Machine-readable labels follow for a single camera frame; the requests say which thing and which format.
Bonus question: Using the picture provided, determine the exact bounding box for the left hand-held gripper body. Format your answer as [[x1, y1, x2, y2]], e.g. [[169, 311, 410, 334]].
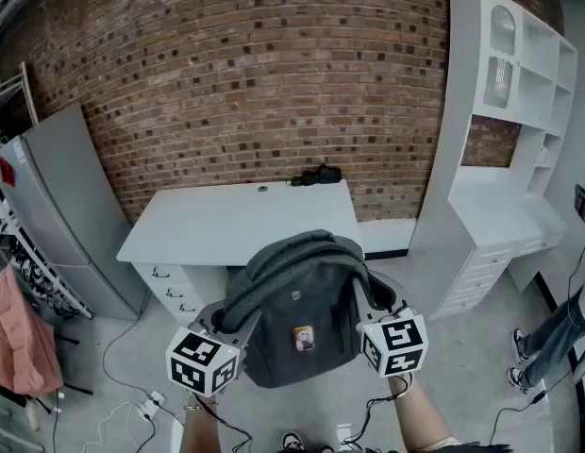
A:
[[165, 299, 249, 398]]

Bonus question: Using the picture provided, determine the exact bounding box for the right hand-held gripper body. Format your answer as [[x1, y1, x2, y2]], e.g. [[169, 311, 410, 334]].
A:
[[356, 271, 429, 379]]

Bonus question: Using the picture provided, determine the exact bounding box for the dark gray backpack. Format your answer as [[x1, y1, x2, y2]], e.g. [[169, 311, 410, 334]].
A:
[[221, 228, 375, 390]]

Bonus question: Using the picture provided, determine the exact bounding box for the person's right forearm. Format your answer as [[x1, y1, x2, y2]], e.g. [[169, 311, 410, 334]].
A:
[[386, 373, 463, 453]]

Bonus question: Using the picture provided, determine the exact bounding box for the person's left forearm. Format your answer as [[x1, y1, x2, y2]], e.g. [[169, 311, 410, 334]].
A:
[[178, 392, 224, 453]]

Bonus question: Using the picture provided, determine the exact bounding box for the white power strip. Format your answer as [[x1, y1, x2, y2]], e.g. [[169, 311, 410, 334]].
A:
[[135, 390, 167, 420]]

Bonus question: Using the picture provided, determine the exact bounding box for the white low panel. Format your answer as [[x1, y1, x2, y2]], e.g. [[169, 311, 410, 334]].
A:
[[358, 217, 419, 255]]

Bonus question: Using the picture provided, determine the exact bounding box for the white table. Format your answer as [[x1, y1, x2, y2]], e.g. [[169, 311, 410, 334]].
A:
[[116, 179, 367, 327]]

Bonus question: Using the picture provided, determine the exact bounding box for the person's shoe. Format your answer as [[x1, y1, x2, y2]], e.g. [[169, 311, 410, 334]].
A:
[[506, 366, 534, 395], [281, 430, 306, 453], [510, 327, 530, 365]]

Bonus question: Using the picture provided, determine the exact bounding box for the black rack base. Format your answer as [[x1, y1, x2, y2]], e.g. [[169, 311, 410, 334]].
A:
[[52, 331, 94, 396]]

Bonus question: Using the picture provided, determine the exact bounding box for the black pouch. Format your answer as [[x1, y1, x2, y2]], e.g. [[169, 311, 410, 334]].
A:
[[286, 163, 343, 188]]

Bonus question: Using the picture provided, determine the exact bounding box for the white hutch cabinet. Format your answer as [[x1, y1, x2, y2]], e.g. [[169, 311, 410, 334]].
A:
[[408, 0, 579, 321]]

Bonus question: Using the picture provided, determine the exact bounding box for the pink garment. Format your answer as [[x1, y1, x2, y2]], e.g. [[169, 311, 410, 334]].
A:
[[0, 264, 65, 398]]

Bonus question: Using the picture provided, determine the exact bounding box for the gray refrigerator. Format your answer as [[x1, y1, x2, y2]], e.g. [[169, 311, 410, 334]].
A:
[[0, 104, 150, 323]]

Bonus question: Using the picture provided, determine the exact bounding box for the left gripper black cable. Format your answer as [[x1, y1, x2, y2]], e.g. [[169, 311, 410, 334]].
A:
[[195, 396, 254, 453]]

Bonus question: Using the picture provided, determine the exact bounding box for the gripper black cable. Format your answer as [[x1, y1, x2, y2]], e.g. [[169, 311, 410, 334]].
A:
[[341, 374, 414, 448], [195, 396, 254, 453]]

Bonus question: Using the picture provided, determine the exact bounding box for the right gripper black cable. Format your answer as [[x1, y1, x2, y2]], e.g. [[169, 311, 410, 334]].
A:
[[341, 374, 414, 448]]

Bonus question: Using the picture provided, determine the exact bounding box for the thin gray floor cable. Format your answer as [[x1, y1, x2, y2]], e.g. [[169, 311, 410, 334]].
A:
[[101, 317, 158, 395]]

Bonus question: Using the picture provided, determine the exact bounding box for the white floor cable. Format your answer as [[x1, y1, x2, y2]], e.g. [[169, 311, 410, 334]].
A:
[[92, 400, 147, 453]]

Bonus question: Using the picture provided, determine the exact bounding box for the black cable with inline box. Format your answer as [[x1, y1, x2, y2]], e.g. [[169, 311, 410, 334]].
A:
[[489, 223, 585, 448]]

